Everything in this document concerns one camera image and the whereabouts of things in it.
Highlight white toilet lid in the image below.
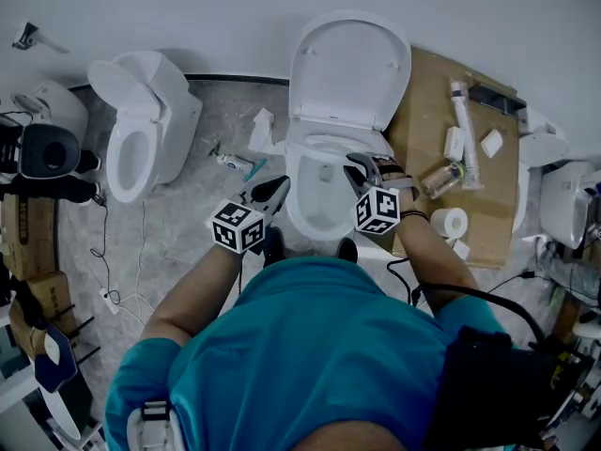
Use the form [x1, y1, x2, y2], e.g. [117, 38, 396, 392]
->
[286, 9, 413, 133]

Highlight person's right hand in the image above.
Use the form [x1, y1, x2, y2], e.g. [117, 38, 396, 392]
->
[373, 155, 408, 183]

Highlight small white rectangular box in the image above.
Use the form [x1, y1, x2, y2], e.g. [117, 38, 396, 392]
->
[443, 126, 467, 162]

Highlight white toilet paper roll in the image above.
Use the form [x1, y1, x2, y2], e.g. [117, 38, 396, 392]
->
[429, 207, 470, 240]

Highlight small printed cardboard box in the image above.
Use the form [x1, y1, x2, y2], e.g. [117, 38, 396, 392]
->
[25, 270, 79, 337]

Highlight green plastic item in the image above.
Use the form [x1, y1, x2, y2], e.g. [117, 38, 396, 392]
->
[547, 283, 567, 312]

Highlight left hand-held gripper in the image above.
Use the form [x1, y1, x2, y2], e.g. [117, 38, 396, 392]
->
[211, 174, 292, 256]

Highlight large cardboard box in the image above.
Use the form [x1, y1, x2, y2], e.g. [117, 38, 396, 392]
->
[382, 47, 530, 270]

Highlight black bag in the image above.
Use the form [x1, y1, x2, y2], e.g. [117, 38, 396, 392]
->
[0, 260, 48, 331]

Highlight black waist pack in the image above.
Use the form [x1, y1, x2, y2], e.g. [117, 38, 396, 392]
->
[424, 325, 593, 451]

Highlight crumpled white tissue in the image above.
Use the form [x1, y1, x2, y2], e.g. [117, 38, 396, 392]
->
[247, 107, 286, 155]

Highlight person's right forearm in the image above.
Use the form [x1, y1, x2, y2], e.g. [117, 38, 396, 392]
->
[396, 194, 480, 321]

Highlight black phone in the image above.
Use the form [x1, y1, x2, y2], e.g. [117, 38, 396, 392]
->
[467, 81, 528, 116]

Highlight thick black cable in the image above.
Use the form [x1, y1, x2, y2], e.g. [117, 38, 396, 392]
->
[412, 282, 548, 347]

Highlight person's left black shoe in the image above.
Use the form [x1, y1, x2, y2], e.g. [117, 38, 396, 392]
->
[262, 225, 286, 268]

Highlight person's teal shirt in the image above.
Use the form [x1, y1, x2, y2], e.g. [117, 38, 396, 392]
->
[103, 256, 516, 451]

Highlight black metal rods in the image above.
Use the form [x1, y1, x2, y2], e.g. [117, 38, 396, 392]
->
[55, 303, 102, 365]

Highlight small white square box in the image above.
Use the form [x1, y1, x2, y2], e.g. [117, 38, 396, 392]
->
[479, 128, 504, 160]

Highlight black cable with adapter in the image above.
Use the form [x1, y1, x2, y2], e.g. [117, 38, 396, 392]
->
[88, 193, 122, 305]
[485, 270, 601, 309]

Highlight person's right black shoe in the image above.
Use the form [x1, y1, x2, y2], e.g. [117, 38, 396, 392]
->
[336, 236, 360, 265]

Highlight white power strip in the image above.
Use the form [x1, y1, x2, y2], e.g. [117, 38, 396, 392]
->
[98, 288, 121, 317]

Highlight white toothpaste tube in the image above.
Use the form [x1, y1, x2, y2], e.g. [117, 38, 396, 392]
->
[215, 153, 254, 173]

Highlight white toilet with tank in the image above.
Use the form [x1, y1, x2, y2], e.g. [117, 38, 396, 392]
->
[86, 50, 204, 205]

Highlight person's left forearm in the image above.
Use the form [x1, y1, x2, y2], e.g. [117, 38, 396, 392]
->
[140, 241, 245, 347]

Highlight white tube in plastic wrap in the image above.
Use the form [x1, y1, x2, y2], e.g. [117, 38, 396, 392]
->
[449, 77, 485, 191]

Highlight white shelf frame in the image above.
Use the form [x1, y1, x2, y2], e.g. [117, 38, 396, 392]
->
[0, 321, 104, 451]

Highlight person's black shoe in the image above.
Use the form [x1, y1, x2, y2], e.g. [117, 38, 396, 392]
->
[262, 225, 286, 268]
[336, 236, 360, 265]

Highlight dark grey oval device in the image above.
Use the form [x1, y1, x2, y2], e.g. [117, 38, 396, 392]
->
[21, 122, 82, 181]

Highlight black rack with devices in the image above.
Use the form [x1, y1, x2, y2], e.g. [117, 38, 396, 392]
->
[539, 307, 601, 451]

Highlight white cables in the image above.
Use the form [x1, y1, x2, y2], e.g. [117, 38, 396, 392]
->
[115, 199, 159, 328]

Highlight black and white wall sprayer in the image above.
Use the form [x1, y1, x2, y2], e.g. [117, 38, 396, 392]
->
[11, 21, 70, 55]

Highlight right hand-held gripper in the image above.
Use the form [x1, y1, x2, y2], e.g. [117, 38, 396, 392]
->
[342, 151, 421, 237]

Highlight white harness strap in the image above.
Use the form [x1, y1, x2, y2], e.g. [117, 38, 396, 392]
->
[126, 399, 187, 451]

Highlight clear glass jar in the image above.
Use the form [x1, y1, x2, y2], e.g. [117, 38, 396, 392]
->
[420, 163, 464, 200]

